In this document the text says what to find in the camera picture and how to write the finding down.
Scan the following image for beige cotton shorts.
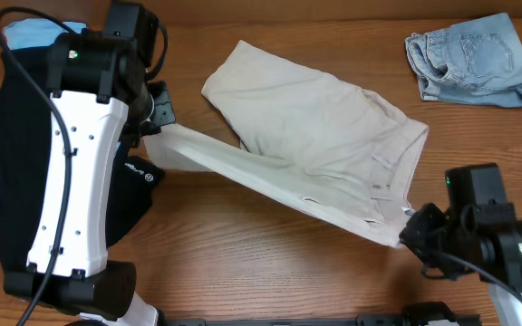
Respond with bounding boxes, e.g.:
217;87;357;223
145;42;429;247

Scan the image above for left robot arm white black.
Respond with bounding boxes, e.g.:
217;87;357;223
0;1;175;325

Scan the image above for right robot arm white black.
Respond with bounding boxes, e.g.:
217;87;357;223
400;163;522;325

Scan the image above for black garment with white logo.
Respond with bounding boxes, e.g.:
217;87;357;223
0;62;165;273

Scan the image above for light blue garment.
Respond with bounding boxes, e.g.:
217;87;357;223
4;18;66;50

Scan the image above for folded light blue denim shorts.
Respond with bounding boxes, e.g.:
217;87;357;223
405;13;522;108

